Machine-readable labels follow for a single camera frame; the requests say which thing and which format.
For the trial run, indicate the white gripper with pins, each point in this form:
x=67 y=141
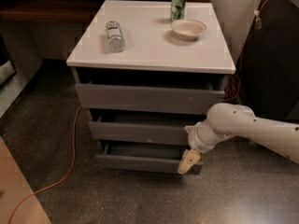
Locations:
x=197 y=139

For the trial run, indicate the grey bottom drawer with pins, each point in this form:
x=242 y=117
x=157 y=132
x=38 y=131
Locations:
x=158 y=158

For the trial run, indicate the grey drawer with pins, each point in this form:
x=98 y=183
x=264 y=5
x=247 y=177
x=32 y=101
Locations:
x=158 y=158
x=147 y=99
x=163 y=129

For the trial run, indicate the clear blue plastic bottle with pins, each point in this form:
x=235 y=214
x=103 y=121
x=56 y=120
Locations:
x=115 y=37

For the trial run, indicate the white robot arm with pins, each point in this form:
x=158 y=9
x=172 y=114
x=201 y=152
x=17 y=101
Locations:
x=225 y=121

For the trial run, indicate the grey middle drawer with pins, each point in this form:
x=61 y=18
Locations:
x=163 y=129

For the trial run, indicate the white top drawer cabinet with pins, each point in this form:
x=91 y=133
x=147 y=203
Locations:
x=153 y=56

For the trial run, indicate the grey top drawer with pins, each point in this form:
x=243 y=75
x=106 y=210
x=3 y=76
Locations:
x=147 y=99

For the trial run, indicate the white paper bowl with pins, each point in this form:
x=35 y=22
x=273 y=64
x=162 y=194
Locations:
x=188 y=30

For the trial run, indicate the green soda can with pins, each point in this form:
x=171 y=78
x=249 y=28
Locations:
x=177 y=10

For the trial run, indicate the dark object at left edge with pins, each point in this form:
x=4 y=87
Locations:
x=7 y=67

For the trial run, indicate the dark wooden shelf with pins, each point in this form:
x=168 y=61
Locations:
x=65 y=11

